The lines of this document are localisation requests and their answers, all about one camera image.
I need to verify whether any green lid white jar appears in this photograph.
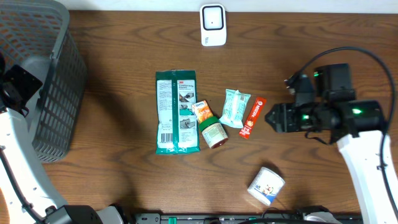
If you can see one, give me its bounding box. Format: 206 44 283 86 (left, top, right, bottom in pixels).
199 116 228 149

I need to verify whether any grey plastic mesh basket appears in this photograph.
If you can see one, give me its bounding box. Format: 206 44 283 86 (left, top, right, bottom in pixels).
1 1 87 163

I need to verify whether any white blue labelled jar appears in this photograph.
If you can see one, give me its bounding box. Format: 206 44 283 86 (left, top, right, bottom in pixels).
248 167 285 206

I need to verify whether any red coffee stick sachet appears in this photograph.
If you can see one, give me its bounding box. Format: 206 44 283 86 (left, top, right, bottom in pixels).
239 96 267 139

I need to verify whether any teal white snack packet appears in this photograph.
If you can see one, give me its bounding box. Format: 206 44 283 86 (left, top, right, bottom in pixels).
219 89 251 129

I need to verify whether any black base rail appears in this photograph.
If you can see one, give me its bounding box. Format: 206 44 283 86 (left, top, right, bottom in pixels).
134 206 363 224

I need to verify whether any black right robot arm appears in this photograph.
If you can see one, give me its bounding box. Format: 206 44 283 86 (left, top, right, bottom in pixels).
265 63 397 223

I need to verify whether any small orange carton box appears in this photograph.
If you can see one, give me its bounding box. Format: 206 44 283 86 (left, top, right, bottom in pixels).
192 100 213 124

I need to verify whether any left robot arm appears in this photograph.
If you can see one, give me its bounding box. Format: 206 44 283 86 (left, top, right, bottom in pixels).
1 58 136 224

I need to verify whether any white barcode scanner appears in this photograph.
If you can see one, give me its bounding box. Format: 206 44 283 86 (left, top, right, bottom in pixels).
200 4 227 47

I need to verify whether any white red package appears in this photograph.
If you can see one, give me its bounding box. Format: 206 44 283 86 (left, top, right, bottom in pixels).
155 70 200 155

